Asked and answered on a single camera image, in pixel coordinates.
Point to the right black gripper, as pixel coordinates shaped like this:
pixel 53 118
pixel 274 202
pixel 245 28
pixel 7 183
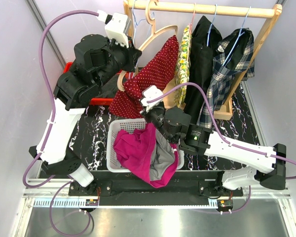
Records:
pixel 146 114

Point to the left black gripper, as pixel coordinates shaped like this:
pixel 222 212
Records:
pixel 132 54

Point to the red polka dot skirt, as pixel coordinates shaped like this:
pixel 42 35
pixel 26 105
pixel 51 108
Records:
pixel 159 72

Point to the wooden hanger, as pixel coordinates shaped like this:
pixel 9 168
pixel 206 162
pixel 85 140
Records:
pixel 154 34

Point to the magenta skirt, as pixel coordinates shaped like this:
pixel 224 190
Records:
pixel 165 163

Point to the lemon print skirt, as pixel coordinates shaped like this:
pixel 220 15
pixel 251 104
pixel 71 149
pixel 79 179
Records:
pixel 183 65

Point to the light blue wire hanger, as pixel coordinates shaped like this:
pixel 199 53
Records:
pixel 136 24

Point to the pink wire hanger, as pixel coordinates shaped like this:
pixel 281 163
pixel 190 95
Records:
pixel 193 16

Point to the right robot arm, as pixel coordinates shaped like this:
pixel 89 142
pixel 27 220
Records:
pixel 261 165

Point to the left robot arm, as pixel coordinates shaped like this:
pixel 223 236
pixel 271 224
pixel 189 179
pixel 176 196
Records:
pixel 97 60

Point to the black skirt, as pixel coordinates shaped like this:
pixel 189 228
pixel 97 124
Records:
pixel 201 65

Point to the blue hanger of black skirt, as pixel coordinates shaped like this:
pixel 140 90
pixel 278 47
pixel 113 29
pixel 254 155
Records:
pixel 210 27

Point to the plaid skirt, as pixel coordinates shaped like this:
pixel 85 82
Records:
pixel 223 76

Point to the blue hanger of plaid skirt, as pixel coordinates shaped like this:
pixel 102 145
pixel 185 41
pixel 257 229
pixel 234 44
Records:
pixel 228 57

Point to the wooden clothes rack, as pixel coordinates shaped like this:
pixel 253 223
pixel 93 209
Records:
pixel 270 15

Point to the dark grey garment in bin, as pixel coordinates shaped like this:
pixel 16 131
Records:
pixel 110 89

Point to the white plastic basket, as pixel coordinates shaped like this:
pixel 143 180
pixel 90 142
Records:
pixel 112 148

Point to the red plastic bin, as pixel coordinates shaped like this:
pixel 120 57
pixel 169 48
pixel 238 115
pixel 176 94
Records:
pixel 98 101

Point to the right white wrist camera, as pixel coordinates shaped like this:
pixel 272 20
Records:
pixel 152 92

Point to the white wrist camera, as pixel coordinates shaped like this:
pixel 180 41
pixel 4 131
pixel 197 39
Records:
pixel 116 27
pixel 152 92

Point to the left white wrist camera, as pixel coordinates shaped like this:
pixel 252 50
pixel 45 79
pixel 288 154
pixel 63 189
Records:
pixel 116 27

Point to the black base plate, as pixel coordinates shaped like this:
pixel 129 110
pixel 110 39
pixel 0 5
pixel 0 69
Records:
pixel 186 188

